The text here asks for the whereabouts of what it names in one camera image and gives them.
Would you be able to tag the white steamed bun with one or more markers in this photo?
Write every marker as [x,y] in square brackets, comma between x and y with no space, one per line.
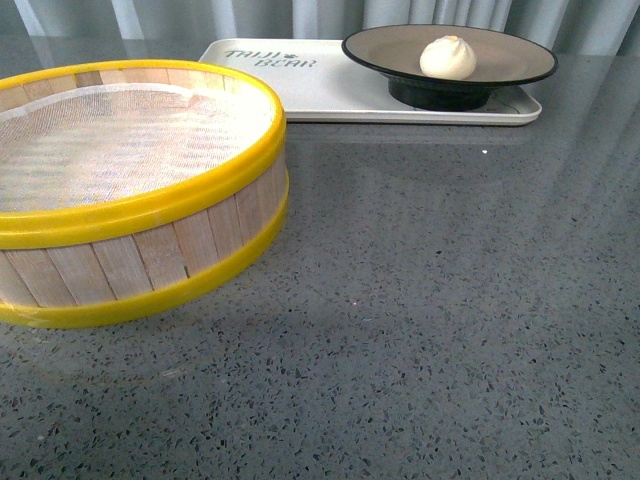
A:
[449,57]

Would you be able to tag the beige plate with black rim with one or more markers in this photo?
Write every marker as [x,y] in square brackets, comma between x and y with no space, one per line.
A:
[503,60]

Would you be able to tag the white bear print tray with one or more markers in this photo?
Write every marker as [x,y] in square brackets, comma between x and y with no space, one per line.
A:
[317,82]

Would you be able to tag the white mesh steamer cloth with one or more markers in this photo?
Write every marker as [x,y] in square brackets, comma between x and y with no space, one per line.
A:
[103,143]

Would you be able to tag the yellow rimmed bamboo steamer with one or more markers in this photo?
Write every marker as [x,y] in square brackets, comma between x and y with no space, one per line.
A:
[124,259]

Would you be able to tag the grey pleated curtain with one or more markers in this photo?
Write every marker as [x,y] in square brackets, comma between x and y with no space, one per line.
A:
[571,27]

